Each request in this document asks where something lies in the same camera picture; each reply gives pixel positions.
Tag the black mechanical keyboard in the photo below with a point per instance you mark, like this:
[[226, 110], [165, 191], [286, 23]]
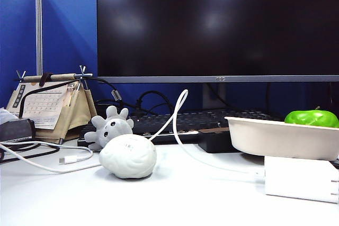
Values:
[[185, 125]]

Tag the aluminium partition frame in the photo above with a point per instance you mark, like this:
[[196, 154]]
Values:
[[39, 25]]

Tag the beige canvas desk calendar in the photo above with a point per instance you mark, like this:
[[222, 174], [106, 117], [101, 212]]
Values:
[[42, 104]]

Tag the beige paper bowl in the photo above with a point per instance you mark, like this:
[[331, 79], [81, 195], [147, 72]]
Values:
[[278, 138]]

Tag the white power adapter brick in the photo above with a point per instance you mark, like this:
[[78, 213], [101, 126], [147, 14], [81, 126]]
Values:
[[296, 178]]

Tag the dark grey box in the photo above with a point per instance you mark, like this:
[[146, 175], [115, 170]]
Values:
[[16, 130]]

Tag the grey monitor stand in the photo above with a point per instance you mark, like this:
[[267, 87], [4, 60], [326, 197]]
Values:
[[213, 96]]

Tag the white brain-shaped squeeze toy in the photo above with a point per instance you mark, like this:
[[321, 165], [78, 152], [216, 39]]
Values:
[[127, 157]]

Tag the black block with brown top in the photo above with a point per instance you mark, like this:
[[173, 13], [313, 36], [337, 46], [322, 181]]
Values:
[[214, 144]]

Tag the white plastic bag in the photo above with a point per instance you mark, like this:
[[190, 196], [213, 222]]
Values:
[[6, 116]]

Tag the large black computer monitor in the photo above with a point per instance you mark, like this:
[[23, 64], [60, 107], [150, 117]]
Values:
[[212, 25]]

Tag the green apple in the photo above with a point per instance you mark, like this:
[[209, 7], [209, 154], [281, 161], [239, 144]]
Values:
[[310, 117]]

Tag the small black adapter box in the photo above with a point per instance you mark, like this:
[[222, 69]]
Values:
[[104, 108]]

